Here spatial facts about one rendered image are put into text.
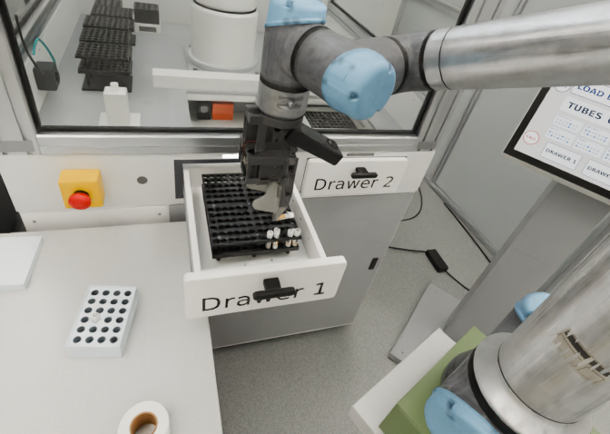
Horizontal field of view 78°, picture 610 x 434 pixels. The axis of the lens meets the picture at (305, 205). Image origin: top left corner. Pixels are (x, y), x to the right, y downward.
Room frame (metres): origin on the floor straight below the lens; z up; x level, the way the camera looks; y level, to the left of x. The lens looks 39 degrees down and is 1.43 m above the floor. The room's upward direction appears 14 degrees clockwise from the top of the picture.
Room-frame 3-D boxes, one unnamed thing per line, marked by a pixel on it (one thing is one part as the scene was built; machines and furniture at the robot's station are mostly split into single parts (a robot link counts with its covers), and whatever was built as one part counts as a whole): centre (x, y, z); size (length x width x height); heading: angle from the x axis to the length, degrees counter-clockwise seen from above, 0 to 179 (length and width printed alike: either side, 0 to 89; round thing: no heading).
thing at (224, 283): (0.43, 0.03, 0.87); 0.29 x 0.02 x 0.11; 116
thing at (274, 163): (0.52, 0.08, 1.12); 0.09 x 0.08 x 0.12; 116
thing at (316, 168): (0.85, -0.11, 0.87); 0.29 x 0.02 x 0.11; 116
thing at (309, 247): (0.62, 0.12, 0.86); 0.40 x 0.26 x 0.06; 26
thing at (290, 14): (0.52, 0.07, 1.28); 0.09 x 0.08 x 0.11; 48
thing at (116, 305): (0.35, 0.30, 0.78); 0.12 x 0.08 x 0.04; 14
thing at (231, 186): (0.61, 0.12, 0.87); 0.22 x 0.18 x 0.06; 26
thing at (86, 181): (0.56, 0.46, 0.88); 0.07 x 0.05 x 0.07; 116
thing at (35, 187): (1.17, 0.34, 0.87); 1.02 x 0.95 x 0.14; 116
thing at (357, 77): (0.47, -0.02, 1.27); 0.11 x 0.11 x 0.08; 48
